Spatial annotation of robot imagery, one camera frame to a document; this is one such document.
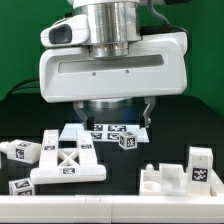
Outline black cables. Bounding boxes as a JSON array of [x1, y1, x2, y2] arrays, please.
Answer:
[[4, 77, 42, 98]]

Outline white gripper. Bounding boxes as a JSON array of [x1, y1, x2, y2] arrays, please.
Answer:
[[39, 32, 187, 131]]

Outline white base tag plate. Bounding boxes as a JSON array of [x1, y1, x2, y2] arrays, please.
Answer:
[[59, 123, 149, 143]]

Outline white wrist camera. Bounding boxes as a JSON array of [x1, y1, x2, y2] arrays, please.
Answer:
[[40, 14, 90, 48]]

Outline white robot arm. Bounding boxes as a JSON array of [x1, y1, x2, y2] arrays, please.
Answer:
[[39, 0, 189, 130]]

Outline white chair seat part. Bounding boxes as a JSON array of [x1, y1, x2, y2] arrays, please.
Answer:
[[139, 163, 224, 197]]

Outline white L-shaped border wall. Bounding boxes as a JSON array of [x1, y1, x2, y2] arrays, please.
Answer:
[[0, 182, 224, 224]]

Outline white chair backrest part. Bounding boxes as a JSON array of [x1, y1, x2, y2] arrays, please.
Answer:
[[30, 130, 106, 185]]

